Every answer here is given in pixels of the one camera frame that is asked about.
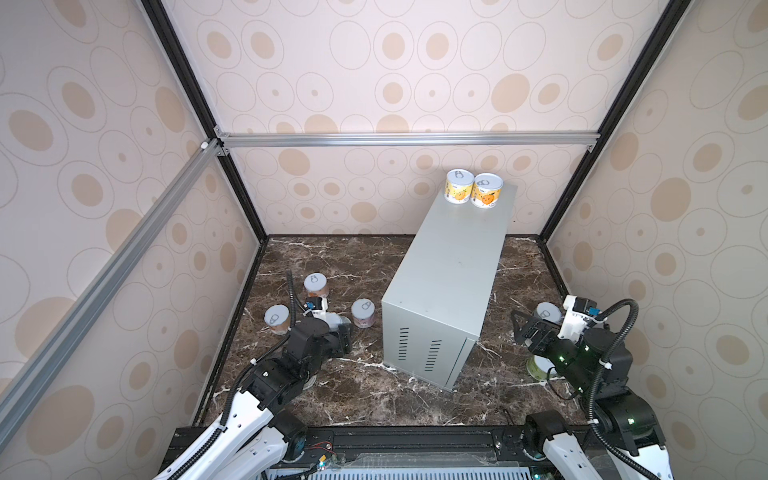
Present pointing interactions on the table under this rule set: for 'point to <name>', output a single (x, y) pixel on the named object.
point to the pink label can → (363, 312)
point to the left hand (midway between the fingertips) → (350, 325)
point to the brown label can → (315, 285)
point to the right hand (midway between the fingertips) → (528, 316)
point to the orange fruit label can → (277, 318)
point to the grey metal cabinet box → (433, 310)
